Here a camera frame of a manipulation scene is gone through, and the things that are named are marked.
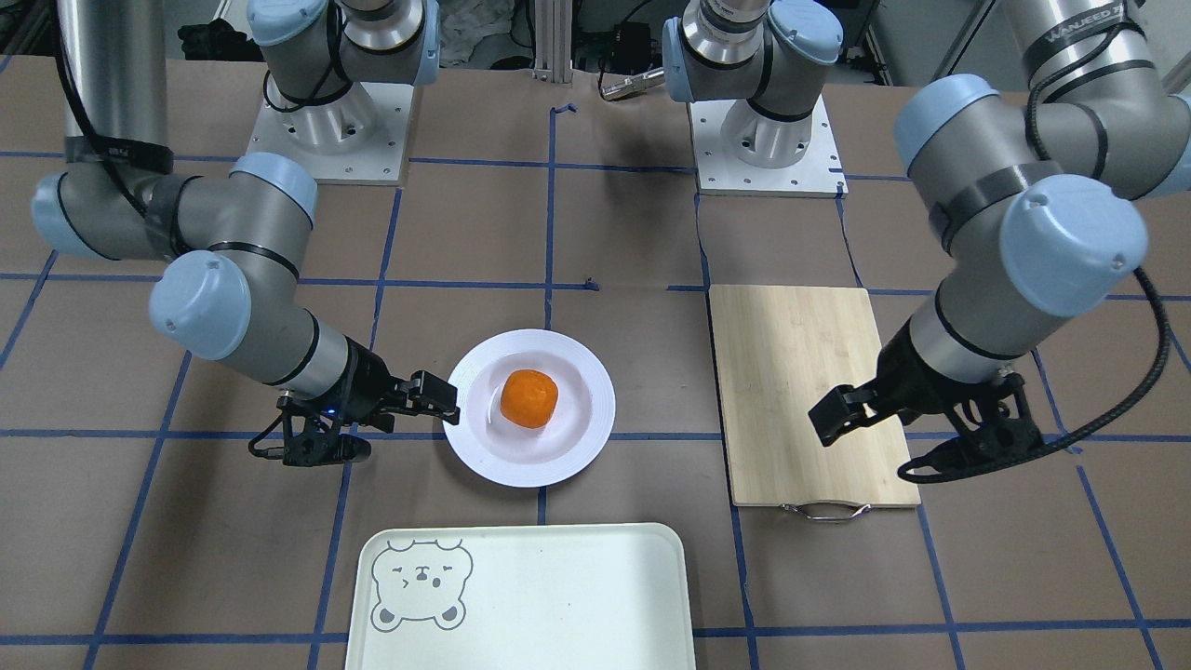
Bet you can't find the orange fruit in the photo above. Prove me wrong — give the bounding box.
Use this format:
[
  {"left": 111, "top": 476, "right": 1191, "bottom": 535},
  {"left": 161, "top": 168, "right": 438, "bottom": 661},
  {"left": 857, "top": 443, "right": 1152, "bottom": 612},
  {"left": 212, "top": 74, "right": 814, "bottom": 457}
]
[{"left": 501, "top": 368, "right": 560, "bottom": 430}]

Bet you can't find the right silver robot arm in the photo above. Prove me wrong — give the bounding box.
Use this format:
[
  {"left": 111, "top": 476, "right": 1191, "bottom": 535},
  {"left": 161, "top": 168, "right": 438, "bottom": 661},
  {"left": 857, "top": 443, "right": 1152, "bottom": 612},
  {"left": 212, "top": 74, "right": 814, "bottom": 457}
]
[{"left": 31, "top": 1, "right": 455, "bottom": 430}]

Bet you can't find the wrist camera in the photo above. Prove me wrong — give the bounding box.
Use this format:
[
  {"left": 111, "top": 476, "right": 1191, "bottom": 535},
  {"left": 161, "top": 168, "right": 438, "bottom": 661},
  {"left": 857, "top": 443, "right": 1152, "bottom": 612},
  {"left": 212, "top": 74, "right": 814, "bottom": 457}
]
[
  {"left": 248, "top": 394, "right": 373, "bottom": 467},
  {"left": 896, "top": 372, "right": 1054, "bottom": 486}
]

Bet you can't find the cream bear tray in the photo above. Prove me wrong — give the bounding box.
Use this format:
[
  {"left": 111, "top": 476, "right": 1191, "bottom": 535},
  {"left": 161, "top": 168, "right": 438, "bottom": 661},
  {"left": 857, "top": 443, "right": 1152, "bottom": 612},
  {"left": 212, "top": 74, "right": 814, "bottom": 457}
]
[{"left": 345, "top": 522, "right": 697, "bottom": 669}]

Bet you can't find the aluminium frame post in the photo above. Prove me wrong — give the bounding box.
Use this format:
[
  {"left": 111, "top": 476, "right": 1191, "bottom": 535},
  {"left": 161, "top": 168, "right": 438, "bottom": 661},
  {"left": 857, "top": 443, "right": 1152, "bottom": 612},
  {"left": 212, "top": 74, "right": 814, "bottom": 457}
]
[{"left": 526, "top": 0, "right": 574, "bottom": 87}]

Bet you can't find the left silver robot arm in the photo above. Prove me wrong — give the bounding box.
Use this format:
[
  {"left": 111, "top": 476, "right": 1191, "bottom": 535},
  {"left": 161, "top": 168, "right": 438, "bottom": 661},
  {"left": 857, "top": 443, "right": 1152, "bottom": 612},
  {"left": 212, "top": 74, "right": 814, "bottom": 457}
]
[{"left": 810, "top": 1, "right": 1187, "bottom": 446}]

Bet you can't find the bamboo cutting board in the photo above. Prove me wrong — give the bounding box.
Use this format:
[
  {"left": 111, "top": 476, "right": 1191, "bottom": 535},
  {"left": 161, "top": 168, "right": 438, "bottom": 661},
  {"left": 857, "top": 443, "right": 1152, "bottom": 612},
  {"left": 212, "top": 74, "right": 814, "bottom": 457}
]
[{"left": 709, "top": 284, "right": 919, "bottom": 522}]

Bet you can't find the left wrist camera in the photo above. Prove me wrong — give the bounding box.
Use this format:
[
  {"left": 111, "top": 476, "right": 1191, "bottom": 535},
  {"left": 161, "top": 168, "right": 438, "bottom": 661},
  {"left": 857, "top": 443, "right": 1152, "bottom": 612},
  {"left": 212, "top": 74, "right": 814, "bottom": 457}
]
[{"left": 896, "top": 372, "right": 1054, "bottom": 486}]

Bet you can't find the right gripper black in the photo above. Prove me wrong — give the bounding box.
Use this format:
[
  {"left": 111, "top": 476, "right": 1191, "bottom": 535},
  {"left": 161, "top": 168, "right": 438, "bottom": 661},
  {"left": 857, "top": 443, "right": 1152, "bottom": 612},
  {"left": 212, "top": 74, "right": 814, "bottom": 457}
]
[{"left": 335, "top": 338, "right": 461, "bottom": 428}]

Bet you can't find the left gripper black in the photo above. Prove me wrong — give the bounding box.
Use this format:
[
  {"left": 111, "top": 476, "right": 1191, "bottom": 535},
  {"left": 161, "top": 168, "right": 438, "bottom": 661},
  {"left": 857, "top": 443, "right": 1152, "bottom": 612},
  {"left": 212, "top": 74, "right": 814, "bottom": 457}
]
[{"left": 807, "top": 323, "right": 1008, "bottom": 447}]

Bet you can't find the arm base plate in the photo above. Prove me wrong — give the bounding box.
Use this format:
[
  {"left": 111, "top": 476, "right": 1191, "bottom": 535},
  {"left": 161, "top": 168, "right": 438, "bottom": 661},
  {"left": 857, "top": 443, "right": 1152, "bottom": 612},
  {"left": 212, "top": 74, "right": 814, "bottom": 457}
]
[
  {"left": 244, "top": 82, "right": 420, "bottom": 186},
  {"left": 688, "top": 98, "right": 850, "bottom": 198}
]

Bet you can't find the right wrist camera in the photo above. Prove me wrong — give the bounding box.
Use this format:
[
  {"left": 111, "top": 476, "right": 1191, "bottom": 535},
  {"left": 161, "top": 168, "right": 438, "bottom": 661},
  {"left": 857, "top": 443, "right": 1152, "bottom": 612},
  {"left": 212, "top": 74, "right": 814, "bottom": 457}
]
[{"left": 248, "top": 394, "right": 373, "bottom": 467}]

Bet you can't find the white ribbed plate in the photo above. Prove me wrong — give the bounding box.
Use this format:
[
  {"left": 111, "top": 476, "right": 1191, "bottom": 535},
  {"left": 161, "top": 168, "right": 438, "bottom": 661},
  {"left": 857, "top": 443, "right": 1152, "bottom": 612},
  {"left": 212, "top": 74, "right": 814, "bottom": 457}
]
[{"left": 444, "top": 328, "right": 616, "bottom": 488}]

